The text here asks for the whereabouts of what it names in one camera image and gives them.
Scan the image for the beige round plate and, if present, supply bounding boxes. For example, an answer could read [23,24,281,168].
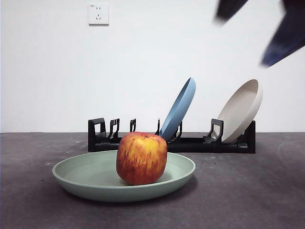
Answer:
[217,79,264,144]

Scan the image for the green round plate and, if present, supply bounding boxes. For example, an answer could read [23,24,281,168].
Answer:
[52,149,196,203]

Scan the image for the black plate rack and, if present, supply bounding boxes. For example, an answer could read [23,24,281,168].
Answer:
[88,117,256,154]

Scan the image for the blue round plate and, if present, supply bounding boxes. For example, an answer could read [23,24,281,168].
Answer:
[158,77,197,144]

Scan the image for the white wall socket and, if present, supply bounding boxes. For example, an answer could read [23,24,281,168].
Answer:
[88,3,110,26]

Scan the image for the red yellow apple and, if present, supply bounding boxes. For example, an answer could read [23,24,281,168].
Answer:
[116,131,168,186]

